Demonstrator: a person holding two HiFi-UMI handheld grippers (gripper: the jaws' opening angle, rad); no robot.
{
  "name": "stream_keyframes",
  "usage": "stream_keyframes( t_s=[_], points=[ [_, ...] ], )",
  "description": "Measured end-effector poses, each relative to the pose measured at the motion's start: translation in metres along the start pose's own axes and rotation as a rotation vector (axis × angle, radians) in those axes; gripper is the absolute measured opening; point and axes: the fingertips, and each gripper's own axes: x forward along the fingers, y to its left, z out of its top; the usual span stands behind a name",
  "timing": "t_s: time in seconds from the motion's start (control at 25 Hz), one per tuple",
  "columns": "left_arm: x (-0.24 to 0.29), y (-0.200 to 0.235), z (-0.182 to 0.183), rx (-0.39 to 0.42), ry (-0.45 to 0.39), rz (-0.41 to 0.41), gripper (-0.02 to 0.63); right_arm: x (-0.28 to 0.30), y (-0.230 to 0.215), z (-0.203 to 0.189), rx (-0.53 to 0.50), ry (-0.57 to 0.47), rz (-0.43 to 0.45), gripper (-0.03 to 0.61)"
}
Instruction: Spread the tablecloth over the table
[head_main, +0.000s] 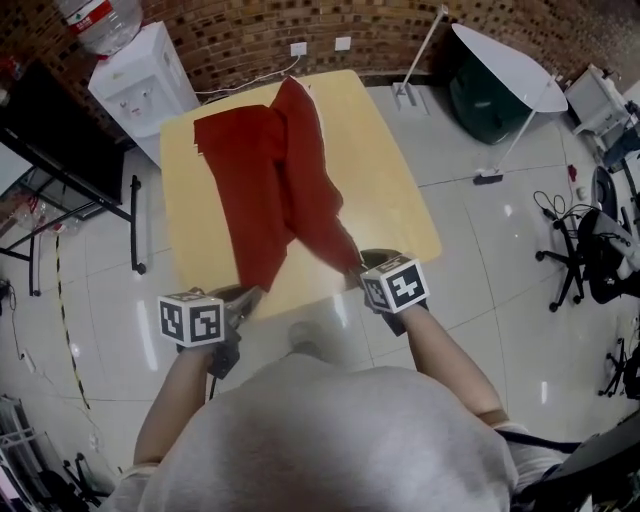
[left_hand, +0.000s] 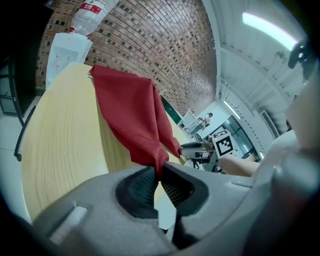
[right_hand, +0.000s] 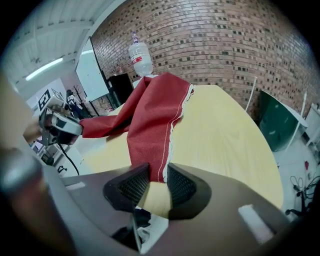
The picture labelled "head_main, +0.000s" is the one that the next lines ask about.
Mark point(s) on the small red floor object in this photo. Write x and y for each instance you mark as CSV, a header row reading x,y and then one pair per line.
x,y
572,172

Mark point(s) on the white wall socket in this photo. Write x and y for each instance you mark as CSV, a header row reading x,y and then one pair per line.
x,y
298,49
342,43

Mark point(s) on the white flat mop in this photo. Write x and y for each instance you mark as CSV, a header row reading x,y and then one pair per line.
x,y
410,97

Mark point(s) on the large clear water bottle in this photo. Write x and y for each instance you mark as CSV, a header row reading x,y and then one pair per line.
x,y
102,22

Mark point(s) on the black office chair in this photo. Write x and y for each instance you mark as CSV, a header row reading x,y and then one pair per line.
x,y
600,260
85,480

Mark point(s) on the person's grey shoe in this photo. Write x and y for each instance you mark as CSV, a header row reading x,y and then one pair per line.
x,y
302,335

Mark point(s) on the black wheeled stand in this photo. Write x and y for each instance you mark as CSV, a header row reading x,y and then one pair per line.
x,y
622,370

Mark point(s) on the person's left forearm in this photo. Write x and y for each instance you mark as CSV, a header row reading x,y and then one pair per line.
x,y
170,400

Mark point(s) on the yellow black striped tape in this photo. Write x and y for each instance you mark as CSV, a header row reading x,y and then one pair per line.
x,y
62,310

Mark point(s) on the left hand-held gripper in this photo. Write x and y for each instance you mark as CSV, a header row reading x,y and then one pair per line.
x,y
190,320

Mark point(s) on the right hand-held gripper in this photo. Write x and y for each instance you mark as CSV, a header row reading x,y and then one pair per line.
x,y
400,285

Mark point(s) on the person's right forearm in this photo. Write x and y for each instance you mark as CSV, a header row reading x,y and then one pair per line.
x,y
450,365

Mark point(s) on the red cloth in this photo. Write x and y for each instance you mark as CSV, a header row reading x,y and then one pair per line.
x,y
250,165

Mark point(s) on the white power strip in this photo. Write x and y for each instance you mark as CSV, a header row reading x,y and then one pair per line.
x,y
29,361

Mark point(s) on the whiteboard with black stand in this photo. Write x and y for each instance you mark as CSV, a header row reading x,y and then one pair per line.
x,y
135,225

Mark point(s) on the white desk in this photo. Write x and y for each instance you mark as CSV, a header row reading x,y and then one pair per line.
x,y
595,100

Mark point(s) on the black bag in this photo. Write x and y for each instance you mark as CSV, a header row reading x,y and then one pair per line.
x,y
600,465

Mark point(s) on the dark green barrel white top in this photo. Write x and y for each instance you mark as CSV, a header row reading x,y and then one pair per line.
x,y
500,65

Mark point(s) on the white water dispenser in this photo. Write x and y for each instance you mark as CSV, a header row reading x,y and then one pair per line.
x,y
145,85

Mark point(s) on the metal shelf rack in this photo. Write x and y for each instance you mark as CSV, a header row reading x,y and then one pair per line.
x,y
20,450

